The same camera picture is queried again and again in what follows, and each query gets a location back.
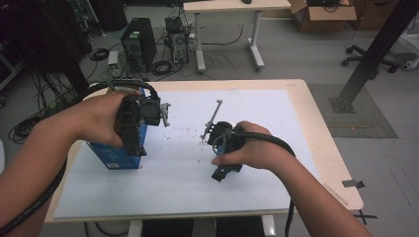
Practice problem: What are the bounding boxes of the black tape strip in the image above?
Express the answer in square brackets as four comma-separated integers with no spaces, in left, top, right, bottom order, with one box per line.
[341,179,366,190]

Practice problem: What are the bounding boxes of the black tape cross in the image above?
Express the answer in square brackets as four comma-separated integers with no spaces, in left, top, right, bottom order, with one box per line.
[353,209,379,226]

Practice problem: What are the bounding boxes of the scattered small crumbs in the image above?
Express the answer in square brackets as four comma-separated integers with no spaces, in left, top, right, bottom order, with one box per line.
[154,126,213,166]

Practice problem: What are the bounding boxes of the person's legs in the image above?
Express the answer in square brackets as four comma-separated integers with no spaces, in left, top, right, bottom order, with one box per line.
[141,215,265,237]

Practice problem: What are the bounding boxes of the coiled black cable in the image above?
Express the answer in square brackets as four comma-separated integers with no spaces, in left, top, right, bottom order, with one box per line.
[88,47,111,62]
[149,59,174,76]

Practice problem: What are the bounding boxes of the open brown cardboard box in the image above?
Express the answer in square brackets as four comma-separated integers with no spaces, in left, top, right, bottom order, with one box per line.
[289,0,358,34]

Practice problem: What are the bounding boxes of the white table mat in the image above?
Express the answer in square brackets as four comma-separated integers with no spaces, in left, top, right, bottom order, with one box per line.
[53,89,320,219]

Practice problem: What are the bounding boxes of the person's right hand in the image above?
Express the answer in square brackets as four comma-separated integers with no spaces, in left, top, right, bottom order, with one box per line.
[210,119,283,172]

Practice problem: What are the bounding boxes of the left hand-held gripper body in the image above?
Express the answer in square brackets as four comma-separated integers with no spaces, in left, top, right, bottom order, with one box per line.
[114,86,172,133]

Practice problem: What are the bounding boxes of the black office chair base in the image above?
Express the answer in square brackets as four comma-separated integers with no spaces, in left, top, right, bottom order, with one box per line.
[341,43,400,74]

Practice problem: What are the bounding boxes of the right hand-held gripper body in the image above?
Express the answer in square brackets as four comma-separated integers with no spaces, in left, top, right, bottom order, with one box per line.
[200,99,246,166]

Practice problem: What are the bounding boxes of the open computer case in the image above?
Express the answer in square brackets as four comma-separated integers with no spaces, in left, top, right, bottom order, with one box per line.
[164,16,191,67]

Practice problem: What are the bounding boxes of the black metal stand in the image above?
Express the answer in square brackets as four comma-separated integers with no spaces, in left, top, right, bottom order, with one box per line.
[328,0,419,115]

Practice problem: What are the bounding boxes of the white power strip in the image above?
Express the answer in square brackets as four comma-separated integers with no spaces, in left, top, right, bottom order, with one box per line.
[107,49,120,79]

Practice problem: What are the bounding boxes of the white-legged wooden desk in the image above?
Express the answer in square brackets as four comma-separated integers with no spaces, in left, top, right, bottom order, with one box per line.
[183,0,293,74]

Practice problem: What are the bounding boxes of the person's left hand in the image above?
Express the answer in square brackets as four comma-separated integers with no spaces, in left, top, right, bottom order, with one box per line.
[73,90,142,148]

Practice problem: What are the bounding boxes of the blue cardboard box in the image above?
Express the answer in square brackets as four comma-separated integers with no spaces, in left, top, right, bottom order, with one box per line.
[86,87,149,171]

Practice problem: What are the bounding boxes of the grey floor mat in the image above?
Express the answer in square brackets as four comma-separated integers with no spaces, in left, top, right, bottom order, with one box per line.
[307,83,399,139]

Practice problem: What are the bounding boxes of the bundle of black cables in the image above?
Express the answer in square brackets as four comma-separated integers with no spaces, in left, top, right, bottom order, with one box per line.
[7,114,44,145]

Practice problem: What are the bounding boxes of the black computer tower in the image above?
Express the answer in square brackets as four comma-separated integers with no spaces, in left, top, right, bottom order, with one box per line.
[120,17,158,73]

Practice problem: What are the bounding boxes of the black sleeved right gripper cable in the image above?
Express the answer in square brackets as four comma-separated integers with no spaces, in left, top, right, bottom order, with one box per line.
[230,130,296,237]

